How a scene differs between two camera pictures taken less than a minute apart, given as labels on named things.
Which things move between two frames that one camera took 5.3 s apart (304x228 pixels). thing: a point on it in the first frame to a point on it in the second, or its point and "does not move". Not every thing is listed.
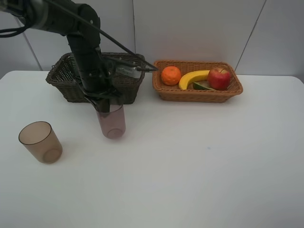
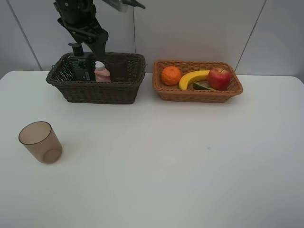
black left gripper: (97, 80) to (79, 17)
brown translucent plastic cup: (39, 139) does not move
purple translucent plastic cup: (113, 125) to (117, 65)
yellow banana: (191, 77) does not move
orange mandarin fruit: (171, 75) does not move
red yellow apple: (219, 80) does not move
